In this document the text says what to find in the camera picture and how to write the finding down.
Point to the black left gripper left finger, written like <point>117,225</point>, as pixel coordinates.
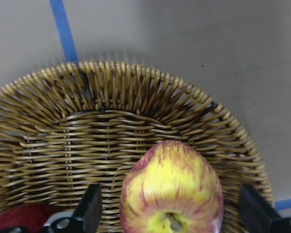
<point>84,219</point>

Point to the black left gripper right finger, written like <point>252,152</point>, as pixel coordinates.
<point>257,214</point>

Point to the yellow red apple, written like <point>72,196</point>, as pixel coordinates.
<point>171,189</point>

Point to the dark red apple in basket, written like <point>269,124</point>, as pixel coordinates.
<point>32,216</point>

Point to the woven wicker basket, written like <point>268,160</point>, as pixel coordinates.
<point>65,127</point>

